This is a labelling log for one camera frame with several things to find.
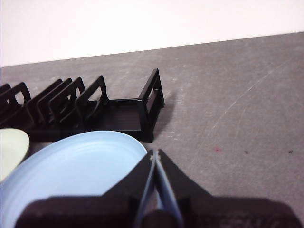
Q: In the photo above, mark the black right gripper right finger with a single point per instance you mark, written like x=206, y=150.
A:
x=213, y=211

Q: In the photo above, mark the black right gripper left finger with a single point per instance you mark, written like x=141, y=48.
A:
x=95, y=211

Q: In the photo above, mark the light blue plate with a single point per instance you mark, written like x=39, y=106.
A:
x=78, y=161

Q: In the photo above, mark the pale green plate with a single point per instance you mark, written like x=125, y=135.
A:
x=12, y=149

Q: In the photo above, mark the black plate rack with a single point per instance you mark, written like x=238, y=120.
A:
x=145, y=114

